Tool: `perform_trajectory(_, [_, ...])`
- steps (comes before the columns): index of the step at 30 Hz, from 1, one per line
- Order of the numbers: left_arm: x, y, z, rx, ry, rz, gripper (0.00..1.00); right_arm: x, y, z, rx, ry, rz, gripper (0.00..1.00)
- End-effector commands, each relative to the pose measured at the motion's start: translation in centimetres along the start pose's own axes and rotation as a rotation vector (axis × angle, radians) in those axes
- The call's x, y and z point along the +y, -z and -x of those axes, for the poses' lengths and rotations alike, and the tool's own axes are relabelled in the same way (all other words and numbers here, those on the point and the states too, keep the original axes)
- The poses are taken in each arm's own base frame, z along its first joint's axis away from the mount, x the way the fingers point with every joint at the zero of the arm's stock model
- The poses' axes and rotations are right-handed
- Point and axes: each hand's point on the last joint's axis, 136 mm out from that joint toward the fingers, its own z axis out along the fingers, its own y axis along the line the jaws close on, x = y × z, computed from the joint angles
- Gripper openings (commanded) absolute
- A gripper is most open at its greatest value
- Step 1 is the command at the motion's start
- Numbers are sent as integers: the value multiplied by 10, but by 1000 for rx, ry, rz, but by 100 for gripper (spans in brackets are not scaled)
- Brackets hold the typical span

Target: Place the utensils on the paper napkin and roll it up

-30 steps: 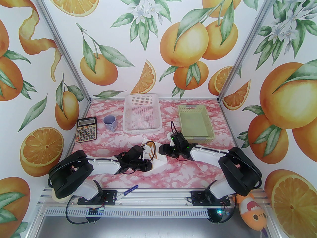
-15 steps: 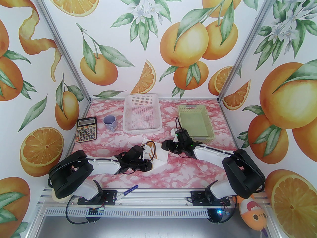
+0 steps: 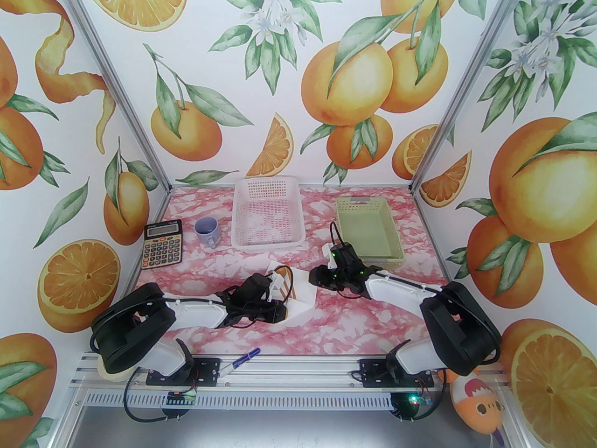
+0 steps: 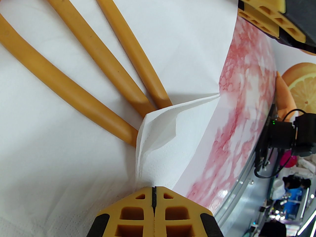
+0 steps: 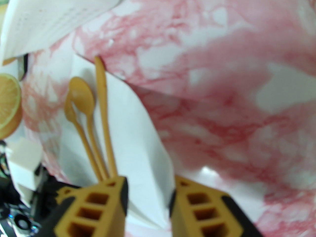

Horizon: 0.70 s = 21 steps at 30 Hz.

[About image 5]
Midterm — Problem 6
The white paper napkin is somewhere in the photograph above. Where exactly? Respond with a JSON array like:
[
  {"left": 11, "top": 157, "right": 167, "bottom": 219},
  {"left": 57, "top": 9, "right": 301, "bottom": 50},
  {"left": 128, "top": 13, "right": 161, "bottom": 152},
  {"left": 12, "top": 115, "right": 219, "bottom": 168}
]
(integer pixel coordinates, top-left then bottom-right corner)
[{"left": 0, "top": 0, "right": 176, "bottom": 231}]

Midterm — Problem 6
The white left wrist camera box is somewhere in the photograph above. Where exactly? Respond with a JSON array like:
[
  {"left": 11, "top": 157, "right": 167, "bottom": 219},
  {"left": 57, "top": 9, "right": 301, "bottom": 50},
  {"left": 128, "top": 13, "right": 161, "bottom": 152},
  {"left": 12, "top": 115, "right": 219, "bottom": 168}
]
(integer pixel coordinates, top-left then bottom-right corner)
[{"left": 10, "top": 137, "right": 42, "bottom": 191}]

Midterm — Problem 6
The orange plastic fork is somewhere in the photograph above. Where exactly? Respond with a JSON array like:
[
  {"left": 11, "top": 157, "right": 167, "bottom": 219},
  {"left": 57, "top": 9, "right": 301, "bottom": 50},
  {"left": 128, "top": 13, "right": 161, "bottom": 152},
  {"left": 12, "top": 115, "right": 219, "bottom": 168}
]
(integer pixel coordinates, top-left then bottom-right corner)
[{"left": 64, "top": 97, "right": 104, "bottom": 182}]

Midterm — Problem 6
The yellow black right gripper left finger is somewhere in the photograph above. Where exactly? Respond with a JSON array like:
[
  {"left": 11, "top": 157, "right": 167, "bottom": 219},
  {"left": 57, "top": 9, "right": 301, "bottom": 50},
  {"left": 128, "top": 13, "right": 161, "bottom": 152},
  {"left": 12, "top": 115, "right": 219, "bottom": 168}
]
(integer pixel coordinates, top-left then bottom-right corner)
[{"left": 54, "top": 176, "right": 129, "bottom": 237}]

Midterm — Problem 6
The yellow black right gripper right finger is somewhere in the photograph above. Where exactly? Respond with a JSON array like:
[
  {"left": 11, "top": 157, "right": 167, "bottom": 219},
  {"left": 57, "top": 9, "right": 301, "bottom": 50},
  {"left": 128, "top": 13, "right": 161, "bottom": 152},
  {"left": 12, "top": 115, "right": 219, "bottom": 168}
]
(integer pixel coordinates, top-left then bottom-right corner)
[{"left": 169, "top": 174, "right": 262, "bottom": 237}]

